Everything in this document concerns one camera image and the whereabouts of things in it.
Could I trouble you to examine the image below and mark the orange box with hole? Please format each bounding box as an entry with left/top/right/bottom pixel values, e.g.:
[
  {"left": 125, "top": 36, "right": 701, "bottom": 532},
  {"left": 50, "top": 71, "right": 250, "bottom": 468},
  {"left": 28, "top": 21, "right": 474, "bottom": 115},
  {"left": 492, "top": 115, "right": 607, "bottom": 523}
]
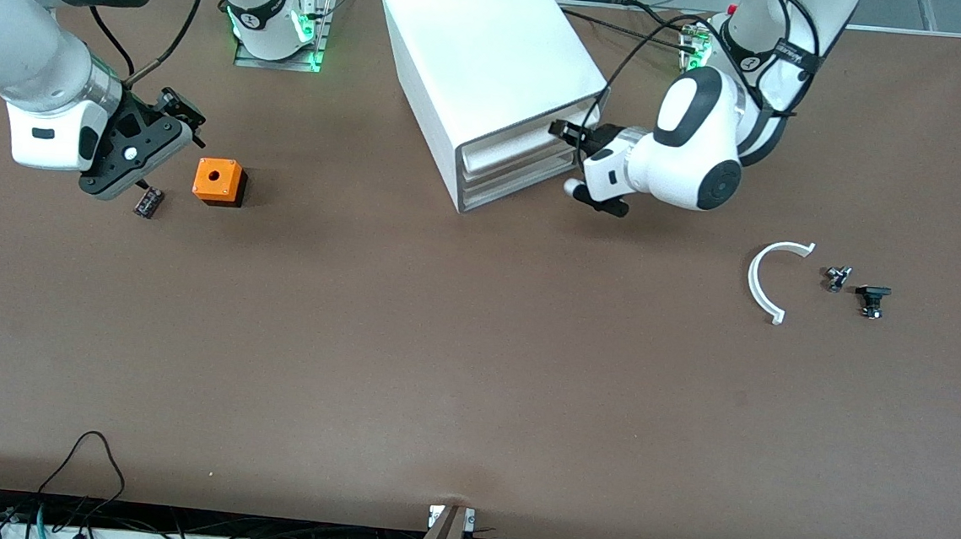
[{"left": 191, "top": 157, "right": 250, "bottom": 209}]

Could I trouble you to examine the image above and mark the small black terminal block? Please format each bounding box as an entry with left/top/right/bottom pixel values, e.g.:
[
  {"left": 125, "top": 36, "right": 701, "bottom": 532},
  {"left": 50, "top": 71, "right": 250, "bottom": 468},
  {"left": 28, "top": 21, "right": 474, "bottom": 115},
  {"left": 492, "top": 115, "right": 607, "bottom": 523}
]
[{"left": 132, "top": 186, "right": 167, "bottom": 220}]

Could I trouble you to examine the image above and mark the black table cable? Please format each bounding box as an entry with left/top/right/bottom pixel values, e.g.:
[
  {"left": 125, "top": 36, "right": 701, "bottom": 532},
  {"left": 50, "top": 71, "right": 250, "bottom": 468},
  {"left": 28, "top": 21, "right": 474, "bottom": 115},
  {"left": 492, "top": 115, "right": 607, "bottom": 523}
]
[
  {"left": 557, "top": 6, "right": 689, "bottom": 52},
  {"left": 627, "top": 1, "right": 694, "bottom": 35}
]

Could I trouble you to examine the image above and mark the white plastic drawer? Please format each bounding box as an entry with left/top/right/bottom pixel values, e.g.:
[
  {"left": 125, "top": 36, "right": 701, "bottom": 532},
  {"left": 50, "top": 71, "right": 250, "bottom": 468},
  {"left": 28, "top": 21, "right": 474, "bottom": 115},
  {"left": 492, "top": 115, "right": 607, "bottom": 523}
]
[
  {"left": 462, "top": 160, "right": 577, "bottom": 205},
  {"left": 463, "top": 175, "right": 576, "bottom": 219},
  {"left": 457, "top": 121, "right": 580, "bottom": 182}
]

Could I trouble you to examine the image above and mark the white curved plastic arc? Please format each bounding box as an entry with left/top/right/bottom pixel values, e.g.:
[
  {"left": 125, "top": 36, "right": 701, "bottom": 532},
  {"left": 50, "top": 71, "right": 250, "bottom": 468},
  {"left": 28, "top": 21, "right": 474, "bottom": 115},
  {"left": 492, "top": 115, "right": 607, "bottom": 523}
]
[{"left": 744, "top": 238, "right": 818, "bottom": 328}]

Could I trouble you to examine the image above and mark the white drawer cabinet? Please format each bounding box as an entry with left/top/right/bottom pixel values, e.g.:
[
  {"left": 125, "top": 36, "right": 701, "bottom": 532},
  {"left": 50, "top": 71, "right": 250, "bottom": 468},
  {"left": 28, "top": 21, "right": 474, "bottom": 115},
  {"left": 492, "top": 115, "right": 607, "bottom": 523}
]
[{"left": 364, "top": 0, "right": 614, "bottom": 224}]

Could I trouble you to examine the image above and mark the small black plastic part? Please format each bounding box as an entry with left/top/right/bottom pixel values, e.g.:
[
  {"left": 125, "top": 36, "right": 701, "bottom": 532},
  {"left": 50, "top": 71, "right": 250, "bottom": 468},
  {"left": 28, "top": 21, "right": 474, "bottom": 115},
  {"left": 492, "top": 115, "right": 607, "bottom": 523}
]
[{"left": 854, "top": 284, "right": 893, "bottom": 321}]

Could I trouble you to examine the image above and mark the black looped cable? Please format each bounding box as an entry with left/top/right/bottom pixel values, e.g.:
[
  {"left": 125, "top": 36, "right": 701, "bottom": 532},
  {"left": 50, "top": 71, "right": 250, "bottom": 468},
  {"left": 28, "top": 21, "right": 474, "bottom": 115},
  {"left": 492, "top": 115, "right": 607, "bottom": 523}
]
[{"left": 31, "top": 427, "right": 130, "bottom": 533}]

